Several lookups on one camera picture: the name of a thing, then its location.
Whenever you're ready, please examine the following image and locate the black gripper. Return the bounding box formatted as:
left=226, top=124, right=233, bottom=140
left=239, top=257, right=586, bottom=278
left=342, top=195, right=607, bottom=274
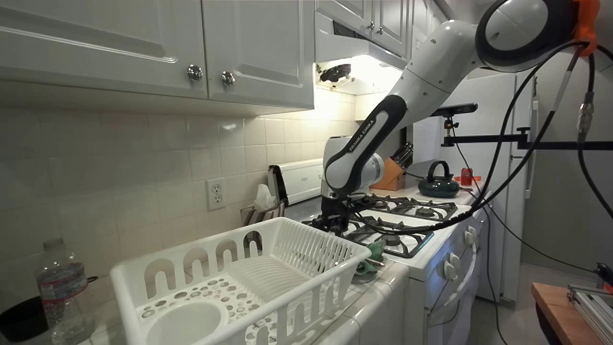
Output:
left=319, top=193, right=354, bottom=234

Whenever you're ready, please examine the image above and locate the green cloth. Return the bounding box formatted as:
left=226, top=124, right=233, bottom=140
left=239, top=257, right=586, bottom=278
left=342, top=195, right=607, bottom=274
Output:
left=352, top=237, right=388, bottom=283

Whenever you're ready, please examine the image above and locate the white plastic dish rack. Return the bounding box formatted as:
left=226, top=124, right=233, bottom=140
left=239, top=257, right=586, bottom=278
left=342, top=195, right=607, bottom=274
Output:
left=109, top=214, right=373, bottom=345

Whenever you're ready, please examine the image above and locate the wooden knife block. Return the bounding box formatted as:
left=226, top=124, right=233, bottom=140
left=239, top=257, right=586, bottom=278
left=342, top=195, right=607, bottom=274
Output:
left=371, top=140, right=415, bottom=191

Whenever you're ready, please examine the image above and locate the black kettle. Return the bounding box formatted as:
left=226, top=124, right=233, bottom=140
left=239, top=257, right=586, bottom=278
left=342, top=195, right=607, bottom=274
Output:
left=415, top=159, right=461, bottom=199

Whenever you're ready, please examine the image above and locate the white gas stove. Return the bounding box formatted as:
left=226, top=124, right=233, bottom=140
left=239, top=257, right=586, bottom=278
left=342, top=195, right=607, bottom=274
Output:
left=279, top=157, right=490, bottom=345

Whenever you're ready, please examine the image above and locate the small black device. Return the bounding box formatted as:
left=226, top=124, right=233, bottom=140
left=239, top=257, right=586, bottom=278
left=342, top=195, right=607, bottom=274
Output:
left=317, top=61, right=352, bottom=84

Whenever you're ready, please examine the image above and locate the white range hood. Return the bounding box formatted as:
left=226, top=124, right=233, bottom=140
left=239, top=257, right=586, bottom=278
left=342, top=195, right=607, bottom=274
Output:
left=314, top=9, right=436, bottom=97

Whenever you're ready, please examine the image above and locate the white refrigerator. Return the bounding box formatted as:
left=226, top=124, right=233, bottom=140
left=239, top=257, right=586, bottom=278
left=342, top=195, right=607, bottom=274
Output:
left=411, top=69, right=542, bottom=304

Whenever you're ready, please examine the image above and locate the white upper kitchen cabinet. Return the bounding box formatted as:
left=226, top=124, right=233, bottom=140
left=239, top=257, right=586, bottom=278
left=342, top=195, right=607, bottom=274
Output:
left=0, top=0, right=317, bottom=117
left=314, top=0, right=448, bottom=63

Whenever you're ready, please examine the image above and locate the wooden table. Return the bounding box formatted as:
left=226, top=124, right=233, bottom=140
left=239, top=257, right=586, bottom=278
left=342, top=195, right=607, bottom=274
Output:
left=528, top=280, right=613, bottom=345

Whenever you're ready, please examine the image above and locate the clear plastic water bottle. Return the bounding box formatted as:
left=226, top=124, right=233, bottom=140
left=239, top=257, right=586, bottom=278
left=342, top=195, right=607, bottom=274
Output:
left=34, top=235, right=91, bottom=345

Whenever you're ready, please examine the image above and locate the black boom pole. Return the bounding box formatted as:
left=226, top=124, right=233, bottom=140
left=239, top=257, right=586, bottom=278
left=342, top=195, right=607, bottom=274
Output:
left=438, top=126, right=613, bottom=153

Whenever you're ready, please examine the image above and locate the black pan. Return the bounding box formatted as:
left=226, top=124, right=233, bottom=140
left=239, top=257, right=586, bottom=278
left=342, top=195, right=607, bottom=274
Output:
left=0, top=274, right=101, bottom=345

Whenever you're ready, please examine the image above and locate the white wall outlet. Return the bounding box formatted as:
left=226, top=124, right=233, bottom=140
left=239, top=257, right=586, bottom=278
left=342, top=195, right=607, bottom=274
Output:
left=203, top=176, right=229, bottom=212

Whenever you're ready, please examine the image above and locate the long black cable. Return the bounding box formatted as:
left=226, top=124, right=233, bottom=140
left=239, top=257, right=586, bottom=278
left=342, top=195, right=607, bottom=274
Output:
left=346, top=40, right=591, bottom=237
left=574, top=53, right=613, bottom=222

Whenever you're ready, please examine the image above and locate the black camera on stand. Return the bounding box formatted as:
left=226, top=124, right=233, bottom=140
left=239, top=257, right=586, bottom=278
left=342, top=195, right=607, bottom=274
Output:
left=429, top=101, right=480, bottom=120

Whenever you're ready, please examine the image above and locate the thin black cable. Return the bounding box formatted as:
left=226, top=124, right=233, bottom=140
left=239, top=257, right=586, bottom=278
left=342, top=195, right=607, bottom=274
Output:
left=480, top=203, right=605, bottom=276

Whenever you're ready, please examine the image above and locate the grey metal frame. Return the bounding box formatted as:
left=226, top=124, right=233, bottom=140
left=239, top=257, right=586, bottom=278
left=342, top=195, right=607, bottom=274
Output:
left=565, top=281, right=613, bottom=343

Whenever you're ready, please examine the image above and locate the orange cable clip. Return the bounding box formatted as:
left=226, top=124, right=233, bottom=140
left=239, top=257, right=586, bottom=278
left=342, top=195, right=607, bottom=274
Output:
left=570, top=0, right=601, bottom=59

